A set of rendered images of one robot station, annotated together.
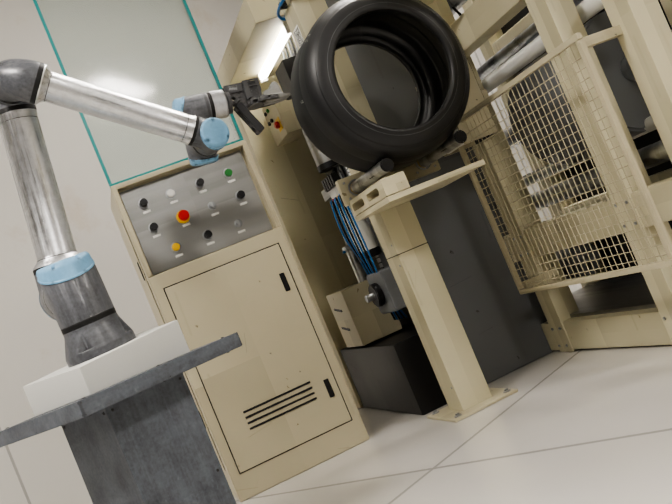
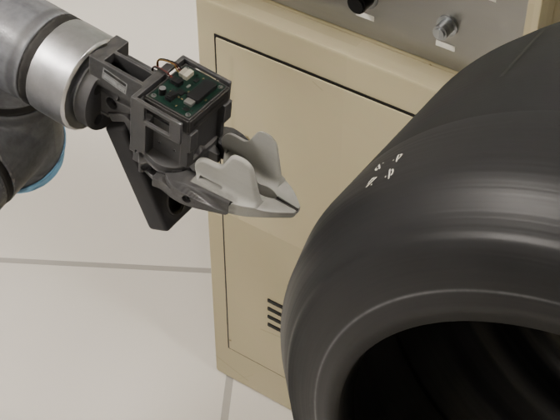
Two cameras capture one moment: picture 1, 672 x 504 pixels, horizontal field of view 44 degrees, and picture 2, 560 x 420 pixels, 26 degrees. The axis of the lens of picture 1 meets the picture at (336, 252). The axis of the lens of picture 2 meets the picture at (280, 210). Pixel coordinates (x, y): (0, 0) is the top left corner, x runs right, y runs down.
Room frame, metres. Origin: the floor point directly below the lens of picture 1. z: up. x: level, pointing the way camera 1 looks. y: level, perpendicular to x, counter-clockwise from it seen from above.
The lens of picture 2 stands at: (2.18, -0.63, 1.93)
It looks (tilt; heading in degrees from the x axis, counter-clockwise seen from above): 43 degrees down; 51
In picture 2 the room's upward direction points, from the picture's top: straight up
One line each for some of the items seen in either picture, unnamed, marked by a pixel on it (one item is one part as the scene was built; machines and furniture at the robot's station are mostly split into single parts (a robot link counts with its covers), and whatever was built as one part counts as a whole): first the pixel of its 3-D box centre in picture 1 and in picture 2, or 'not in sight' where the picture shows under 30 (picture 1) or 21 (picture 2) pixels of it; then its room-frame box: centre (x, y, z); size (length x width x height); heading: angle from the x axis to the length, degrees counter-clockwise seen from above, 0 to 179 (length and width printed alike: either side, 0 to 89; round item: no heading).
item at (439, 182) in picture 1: (417, 190); not in sight; (2.83, -0.34, 0.80); 0.37 x 0.36 x 0.02; 107
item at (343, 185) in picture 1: (389, 175); not in sight; (3.00, -0.29, 0.90); 0.40 x 0.03 x 0.10; 107
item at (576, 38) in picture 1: (545, 183); not in sight; (2.71, -0.72, 0.65); 0.90 x 0.02 x 0.70; 17
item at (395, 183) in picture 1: (377, 194); not in sight; (2.79, -0.21, 0.84); 0.36 x 0.09 x 0.06; 17
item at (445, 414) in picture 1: (470, 402); not in sight; (3.06, -0.24, 0.01); 0.27 x 0.27 x 0.02; 17
